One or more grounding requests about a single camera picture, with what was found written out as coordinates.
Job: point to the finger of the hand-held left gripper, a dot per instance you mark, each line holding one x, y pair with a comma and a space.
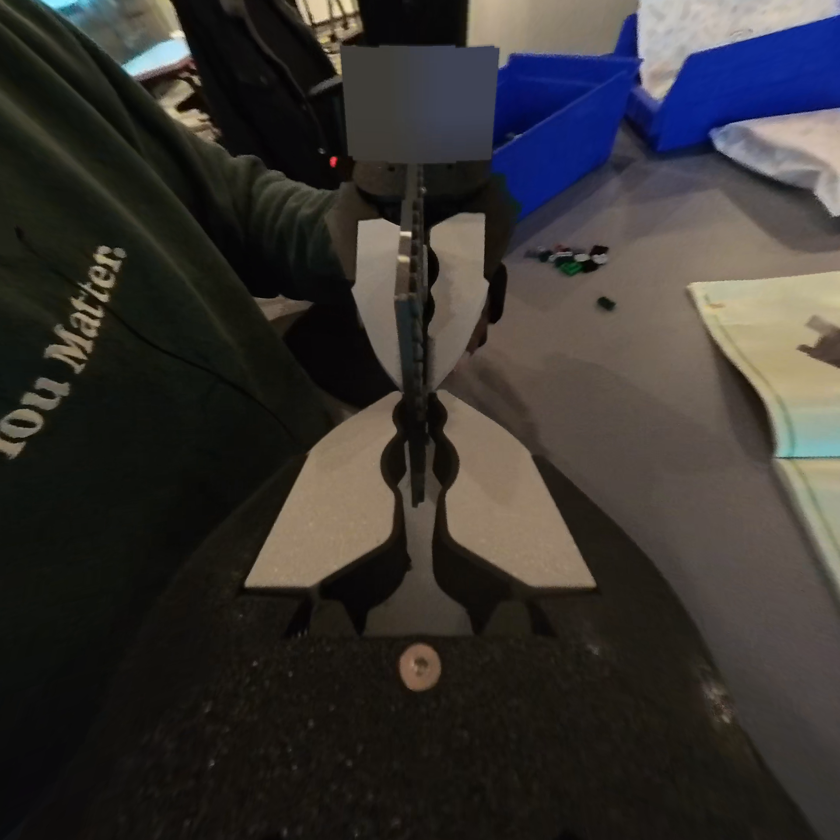
377, 282
463, 282

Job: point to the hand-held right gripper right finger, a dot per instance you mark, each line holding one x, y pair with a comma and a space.
512, 518

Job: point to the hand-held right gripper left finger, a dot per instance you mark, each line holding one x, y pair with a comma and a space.
321, 518

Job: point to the grey studded plate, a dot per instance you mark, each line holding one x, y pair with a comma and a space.
418, 472

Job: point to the instruction booklet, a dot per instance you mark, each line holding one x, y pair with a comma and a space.
754, 341

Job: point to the person's left forearm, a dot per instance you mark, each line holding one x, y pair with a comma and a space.
282, 216

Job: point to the grey desk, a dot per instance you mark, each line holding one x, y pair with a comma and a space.
623, 394

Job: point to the person's left hand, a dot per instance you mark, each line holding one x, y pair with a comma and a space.
341, 229

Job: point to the pile of small bricks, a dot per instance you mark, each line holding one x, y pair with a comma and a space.
568, 259

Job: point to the blue storage bin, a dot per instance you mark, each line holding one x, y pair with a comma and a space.
722, 98
558, 164

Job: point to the operator in green sweatshirt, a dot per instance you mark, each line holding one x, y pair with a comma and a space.
131, 197

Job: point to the white printed paper bag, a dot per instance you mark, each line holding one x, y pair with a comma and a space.
781, 157
709, 39

